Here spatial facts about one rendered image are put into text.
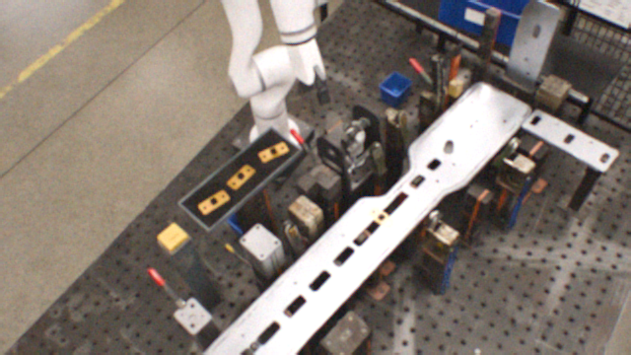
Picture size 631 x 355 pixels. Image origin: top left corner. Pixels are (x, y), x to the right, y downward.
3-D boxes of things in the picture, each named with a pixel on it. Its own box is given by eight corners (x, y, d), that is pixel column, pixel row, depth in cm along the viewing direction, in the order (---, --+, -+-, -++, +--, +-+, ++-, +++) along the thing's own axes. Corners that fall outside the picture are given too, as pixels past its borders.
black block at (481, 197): (473, 255, 194) (488, 211, 170) (448, 238, 198) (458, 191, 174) (486, 240, 197) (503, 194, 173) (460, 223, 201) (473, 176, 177)
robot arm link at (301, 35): (272, 27, 131) (275, 38, 133) (287, 36, 124) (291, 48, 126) (303, 13, 133) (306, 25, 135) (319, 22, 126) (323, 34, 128)
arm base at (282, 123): (240, 140, 217) (231, 110, 201) (273, 109, 224) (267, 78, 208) (276, 166, 210) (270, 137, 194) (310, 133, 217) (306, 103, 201)
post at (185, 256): (209, 317, 188) (172, 256, 152) (194, 303, 191) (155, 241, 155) (226, 301, 191) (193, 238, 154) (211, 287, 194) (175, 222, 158)
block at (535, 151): (520, 209, 202) (539, 163, 179) (493, 192, 207) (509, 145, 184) (534, 192, 206) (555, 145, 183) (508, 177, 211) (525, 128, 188)
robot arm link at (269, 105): (246, 102, 202) (234, 54, 182) (291, 81, 206) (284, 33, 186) (260, 125, 197) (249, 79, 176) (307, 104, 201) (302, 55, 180)
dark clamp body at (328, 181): (334, 256, 197) (328, 197, 166) (308, 235, 203) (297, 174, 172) (355, 237, 201) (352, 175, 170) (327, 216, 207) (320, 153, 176)
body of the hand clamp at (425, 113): (426, 165, 217) (435, 103, 188) (411, 156, 219) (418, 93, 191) (435, 155, 219) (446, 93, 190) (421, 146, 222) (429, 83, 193)
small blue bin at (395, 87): (395, 111, 233) (396, 97, 226) (378, 100, 237) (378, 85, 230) (412, 97, 237) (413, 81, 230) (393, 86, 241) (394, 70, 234)
